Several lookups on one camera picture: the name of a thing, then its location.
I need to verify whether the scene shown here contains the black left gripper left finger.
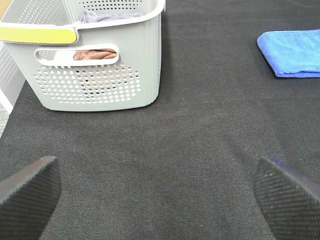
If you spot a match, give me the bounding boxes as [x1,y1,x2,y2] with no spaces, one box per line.
[0,156,61,240]

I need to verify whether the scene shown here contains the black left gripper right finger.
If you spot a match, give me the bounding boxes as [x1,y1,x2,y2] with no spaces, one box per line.
[254,157,320,240]

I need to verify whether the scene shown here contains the blue microfibre towel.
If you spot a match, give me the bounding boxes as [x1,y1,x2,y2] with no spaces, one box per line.
[256,29,320,78]

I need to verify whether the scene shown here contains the grey perforated plastic basket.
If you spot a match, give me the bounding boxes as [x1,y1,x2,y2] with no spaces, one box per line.
[0,0,166,112]

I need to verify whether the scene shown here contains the brown towel in basket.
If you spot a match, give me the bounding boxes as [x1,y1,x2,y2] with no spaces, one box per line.
[73,48,118,61]

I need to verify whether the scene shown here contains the yellow tape on basket rim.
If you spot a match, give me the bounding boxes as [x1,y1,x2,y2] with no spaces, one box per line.
[0,26,77,44]

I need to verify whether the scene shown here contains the grey towel in basket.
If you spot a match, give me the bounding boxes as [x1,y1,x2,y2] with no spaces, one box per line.
[80,10,143,24]

